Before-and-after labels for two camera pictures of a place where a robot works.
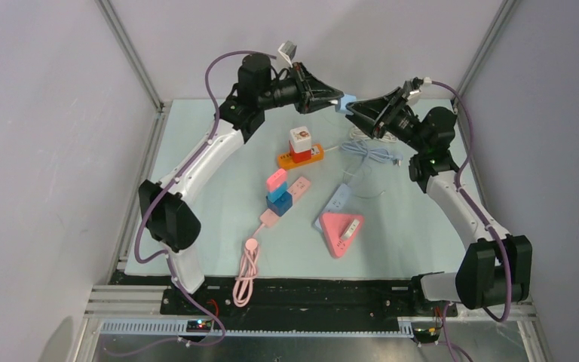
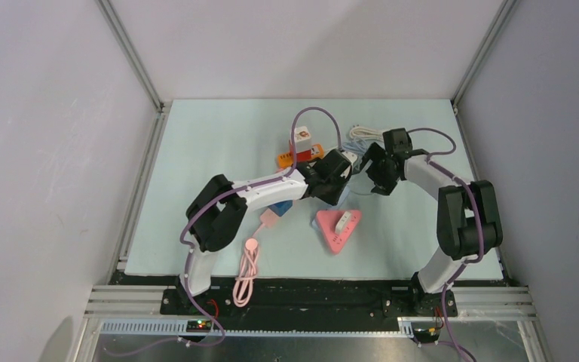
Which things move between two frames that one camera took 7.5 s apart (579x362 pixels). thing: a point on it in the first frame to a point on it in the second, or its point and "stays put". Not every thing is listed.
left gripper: (309, 88) to (341, 185)
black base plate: (292, 297) stays put
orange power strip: (285, 160) stays put
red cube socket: (300, 156) stays put
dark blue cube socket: (281, 205) stays put
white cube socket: (301, 139) stays put
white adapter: (350, 230) to (342, 222)
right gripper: (384, 108) to (383, 185)
